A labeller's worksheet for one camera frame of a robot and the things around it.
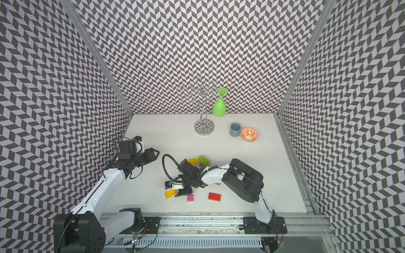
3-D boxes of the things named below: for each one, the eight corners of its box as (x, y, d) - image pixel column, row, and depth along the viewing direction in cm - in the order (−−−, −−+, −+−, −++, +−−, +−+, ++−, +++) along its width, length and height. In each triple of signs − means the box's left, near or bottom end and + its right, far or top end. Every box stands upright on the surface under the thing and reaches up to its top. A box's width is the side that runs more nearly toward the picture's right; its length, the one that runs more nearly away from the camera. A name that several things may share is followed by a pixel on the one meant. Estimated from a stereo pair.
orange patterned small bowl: (241, 141, 104) (242, 138, 101) (239, 130, 110) (240, 127, 107) (257, 141, 104) (259, 138, 101) (255, 130, 110) (256, 127, 107)
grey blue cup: (230, 137, 108) (231, 131, 103) (229, 128, 113) (230, 122, 108) (240, 137, 108) (242, 131, 103) (239, 128, 113) (240, 122, 108)
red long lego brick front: (207, 199, 83) (207, 198, 81) (208, 193, 85) (208, 192, 83) (220, 202, 82) (220, 200, 80) (221, 195, 84) (221, 194, 82)
